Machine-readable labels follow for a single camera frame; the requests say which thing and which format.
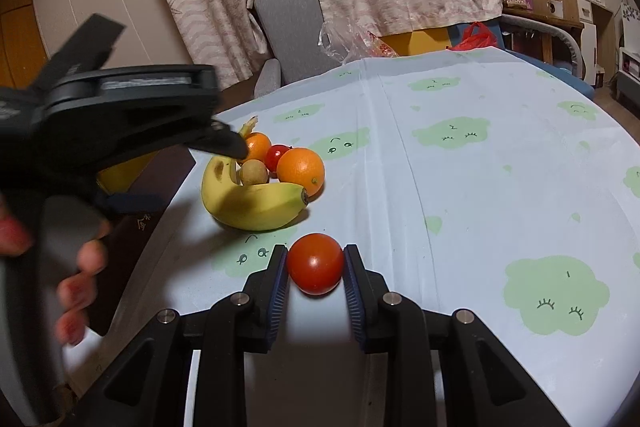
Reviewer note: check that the grey armchair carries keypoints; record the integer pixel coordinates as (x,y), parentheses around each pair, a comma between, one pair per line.
(290,27)

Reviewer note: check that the white box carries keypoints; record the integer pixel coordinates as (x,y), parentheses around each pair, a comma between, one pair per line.
(585,9)

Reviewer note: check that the red plastic bag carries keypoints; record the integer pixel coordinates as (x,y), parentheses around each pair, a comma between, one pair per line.
(475,38)

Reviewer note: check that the wooden desk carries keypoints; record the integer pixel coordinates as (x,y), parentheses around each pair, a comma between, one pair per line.
(604,32)

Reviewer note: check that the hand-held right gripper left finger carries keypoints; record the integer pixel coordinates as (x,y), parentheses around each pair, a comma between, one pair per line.
(277,292)

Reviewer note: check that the small red tomato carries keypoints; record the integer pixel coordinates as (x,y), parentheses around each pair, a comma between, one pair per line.
(275,157)

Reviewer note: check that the large red tomato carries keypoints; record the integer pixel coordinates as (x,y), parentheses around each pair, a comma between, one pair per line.
(315,264)

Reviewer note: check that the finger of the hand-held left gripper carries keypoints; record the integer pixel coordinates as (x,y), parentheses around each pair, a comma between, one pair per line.
(132,203)
(150,117)

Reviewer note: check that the white cabinet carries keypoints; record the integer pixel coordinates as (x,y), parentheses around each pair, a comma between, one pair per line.
(629,79)

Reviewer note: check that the orange mandarin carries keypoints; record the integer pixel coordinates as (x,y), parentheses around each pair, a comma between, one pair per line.
(259,147)
(300,169)

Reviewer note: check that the grey curved chair frame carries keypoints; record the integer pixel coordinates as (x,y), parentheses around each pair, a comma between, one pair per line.
(560,32)

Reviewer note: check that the yellow box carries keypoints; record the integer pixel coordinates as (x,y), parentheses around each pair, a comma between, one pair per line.
(415,43)

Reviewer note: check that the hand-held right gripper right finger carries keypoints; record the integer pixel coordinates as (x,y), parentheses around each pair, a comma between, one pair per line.
(352,292)

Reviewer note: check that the clear printed plastic bag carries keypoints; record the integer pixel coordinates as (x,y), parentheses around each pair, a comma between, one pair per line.
(350,42)

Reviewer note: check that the gold-lined dark tin box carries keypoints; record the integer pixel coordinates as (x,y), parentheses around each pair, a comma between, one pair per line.
(135,257)

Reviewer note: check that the cardboard box with round hole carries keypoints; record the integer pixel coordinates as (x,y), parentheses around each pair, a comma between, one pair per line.
(565,7)

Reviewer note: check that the person's left hand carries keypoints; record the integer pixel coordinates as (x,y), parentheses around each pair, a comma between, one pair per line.
(82,292)

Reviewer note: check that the brown round fruit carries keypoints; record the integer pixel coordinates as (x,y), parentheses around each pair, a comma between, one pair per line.
(254,173)

